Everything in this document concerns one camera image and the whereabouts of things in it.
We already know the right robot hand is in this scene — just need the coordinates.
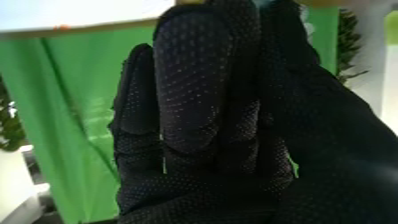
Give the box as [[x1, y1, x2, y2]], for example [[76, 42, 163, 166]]
[[106, 0, 398, 224]]

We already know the green plant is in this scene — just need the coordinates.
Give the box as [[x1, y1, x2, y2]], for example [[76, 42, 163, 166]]
[[0, 75, 28, 153], [335, 9, 369, 86]]

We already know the white sheet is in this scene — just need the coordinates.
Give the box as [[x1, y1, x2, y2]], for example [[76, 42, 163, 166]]
[[0, 0, 177, 33]]

